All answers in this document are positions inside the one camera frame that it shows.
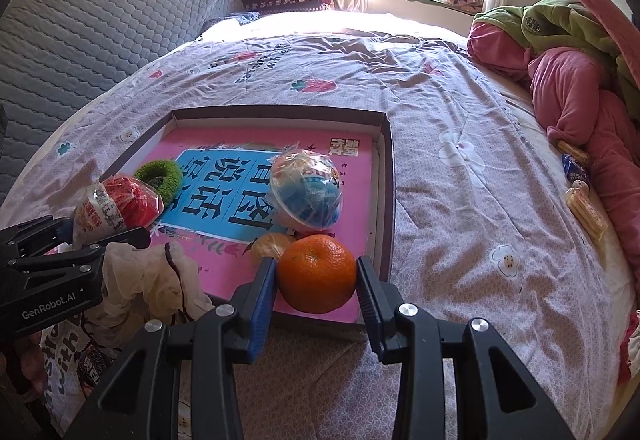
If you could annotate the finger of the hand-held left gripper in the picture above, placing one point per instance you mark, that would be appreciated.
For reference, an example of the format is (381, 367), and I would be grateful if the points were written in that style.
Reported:
(115, 240)
(35, 230)

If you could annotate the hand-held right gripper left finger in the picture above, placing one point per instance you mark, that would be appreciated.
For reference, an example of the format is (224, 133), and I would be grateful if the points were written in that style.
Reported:
(262, 305)

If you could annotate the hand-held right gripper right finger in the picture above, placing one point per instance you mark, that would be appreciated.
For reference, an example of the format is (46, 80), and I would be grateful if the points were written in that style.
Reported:
(370, 305)

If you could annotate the red and white snack bag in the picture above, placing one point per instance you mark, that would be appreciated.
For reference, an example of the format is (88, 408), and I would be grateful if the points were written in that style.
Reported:
(125, 205)

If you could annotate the white mesh cloth black trim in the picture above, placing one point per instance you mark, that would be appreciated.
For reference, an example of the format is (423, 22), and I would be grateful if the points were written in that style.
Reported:
(140, 280)

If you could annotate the orange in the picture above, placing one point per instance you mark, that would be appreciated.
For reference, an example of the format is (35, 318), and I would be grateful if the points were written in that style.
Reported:
(270, 247)
(315, 275)

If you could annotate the blue snack cup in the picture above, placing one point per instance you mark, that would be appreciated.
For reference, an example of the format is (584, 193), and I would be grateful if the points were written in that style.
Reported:
(310, 200)

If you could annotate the dark cardboard box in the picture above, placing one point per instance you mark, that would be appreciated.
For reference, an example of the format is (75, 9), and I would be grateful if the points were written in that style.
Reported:
(385, 170)

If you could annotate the dark blue cookie packet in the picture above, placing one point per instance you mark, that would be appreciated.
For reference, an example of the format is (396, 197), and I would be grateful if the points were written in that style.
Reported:
(92, 367)

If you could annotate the green fuzzy scrunchie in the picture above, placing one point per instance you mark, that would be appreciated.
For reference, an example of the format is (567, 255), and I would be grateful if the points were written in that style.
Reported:
(172, 182)

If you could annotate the strawberry printed blanket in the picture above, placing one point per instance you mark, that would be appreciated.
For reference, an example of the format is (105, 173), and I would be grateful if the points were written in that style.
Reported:
(450, 220)

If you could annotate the pink book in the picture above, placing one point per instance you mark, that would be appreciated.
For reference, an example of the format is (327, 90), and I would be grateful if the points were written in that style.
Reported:
(200, 140)

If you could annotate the grey quilted headboard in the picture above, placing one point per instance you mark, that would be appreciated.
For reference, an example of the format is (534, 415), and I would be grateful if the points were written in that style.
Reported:
(100, 45)

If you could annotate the yellow snack packet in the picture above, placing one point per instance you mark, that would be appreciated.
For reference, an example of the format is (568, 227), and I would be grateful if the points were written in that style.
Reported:
(572, 151)
(585, 210)

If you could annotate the small blue snack packet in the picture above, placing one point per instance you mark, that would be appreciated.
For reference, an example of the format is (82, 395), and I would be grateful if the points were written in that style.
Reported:
(575, 170)

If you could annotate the dark patterned cloth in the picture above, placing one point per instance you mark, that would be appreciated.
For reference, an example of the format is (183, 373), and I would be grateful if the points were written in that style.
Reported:
(246, 18)

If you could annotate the pink clothes pile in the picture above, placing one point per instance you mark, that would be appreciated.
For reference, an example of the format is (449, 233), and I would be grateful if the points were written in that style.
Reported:
(575, 95)

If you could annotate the green garment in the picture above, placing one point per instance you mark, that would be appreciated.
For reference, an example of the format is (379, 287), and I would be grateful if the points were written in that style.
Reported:
(565, 25)

